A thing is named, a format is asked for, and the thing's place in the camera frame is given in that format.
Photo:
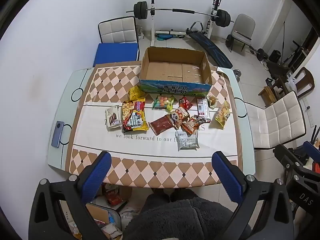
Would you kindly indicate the grey fabric chair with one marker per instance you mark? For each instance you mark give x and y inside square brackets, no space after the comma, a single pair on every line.
[243,28]

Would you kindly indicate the panda print snack packet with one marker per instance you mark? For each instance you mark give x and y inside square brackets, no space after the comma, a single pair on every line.
[178,116]

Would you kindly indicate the cardboard box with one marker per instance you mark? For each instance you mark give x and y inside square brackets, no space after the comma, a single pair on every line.
[175,71]

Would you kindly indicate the white exercise machine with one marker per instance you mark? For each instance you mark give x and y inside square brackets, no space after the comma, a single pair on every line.
[170,32]

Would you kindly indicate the small clear pastry packet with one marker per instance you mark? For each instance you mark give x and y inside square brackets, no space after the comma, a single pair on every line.
[212,100]

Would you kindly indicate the grey blue smartphone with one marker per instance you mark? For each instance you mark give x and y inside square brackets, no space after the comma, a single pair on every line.
[58,133]

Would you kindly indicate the person's dark fleece clothing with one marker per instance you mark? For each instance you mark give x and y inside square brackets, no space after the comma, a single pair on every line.
[180,217]

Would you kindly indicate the dark equipment pile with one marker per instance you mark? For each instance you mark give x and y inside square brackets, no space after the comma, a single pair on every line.
[277,68]

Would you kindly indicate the black weight plate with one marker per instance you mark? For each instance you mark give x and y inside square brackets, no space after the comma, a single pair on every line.
[229,40]

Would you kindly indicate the chrome dumbbell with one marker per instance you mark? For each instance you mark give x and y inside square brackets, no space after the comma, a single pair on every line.
[237,75]

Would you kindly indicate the small red snack packet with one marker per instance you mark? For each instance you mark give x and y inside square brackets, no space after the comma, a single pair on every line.
[185,103]

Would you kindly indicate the white plastic bag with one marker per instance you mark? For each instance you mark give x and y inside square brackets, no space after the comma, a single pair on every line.
[291,81]

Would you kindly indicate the large red yellow noodle packet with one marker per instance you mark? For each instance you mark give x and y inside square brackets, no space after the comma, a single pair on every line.
[133,116]

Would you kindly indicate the pale yellow chip packet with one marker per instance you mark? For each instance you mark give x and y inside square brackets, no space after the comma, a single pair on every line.
[223,115]

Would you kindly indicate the black dumbbell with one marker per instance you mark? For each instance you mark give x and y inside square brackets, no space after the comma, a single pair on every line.
[260,53]

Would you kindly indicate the black blue weight bench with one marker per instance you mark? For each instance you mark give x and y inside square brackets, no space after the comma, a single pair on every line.
[212,47]

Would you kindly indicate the white labelled snack packet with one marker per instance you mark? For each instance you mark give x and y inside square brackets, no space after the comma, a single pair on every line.
[187,140]

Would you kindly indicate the small wooden stool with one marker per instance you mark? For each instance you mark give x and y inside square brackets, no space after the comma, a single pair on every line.
[268,93]

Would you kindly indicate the teal exercise disc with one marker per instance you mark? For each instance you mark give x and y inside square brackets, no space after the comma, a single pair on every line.
[163,38]

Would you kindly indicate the blue seat cushion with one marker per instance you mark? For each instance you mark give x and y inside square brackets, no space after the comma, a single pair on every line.
[116,53]

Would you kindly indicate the dark red snack packet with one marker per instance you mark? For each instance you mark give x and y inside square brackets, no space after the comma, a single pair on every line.
[161,125]

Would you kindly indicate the red packet on floor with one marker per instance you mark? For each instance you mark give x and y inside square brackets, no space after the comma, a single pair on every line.
[113,197]

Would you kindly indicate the checkered brown tablecloth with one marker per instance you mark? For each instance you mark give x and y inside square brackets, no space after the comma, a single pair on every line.
[105,142]

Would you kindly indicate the yellow snack packet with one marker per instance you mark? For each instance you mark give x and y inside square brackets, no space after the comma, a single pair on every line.
[136,93]

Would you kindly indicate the brown wooden chair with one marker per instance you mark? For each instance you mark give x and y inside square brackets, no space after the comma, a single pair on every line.
[306,78]

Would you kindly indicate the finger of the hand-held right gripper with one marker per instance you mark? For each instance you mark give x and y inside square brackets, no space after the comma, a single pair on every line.
[290,160]
[311,146]

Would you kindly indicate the black speaker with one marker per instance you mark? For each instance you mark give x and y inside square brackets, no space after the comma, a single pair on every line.
[275,56]

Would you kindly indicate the white chocolate cookie box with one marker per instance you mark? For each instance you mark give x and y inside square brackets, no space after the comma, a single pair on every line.
[112,117]

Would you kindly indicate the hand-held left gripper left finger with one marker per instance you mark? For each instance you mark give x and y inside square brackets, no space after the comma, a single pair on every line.
[96,175]

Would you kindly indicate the white barbell rack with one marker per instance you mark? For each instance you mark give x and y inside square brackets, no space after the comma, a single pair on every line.
[152,22]

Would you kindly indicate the black router antennas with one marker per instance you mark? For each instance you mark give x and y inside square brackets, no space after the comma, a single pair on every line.
[315,133]

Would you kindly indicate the open grey storage bin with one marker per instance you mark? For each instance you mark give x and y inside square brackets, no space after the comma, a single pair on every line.
[102,213]

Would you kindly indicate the colourful candy bag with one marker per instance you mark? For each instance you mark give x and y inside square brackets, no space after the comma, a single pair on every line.
[163,102]

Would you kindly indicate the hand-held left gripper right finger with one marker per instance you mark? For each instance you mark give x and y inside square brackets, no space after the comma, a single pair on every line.
[227,175]

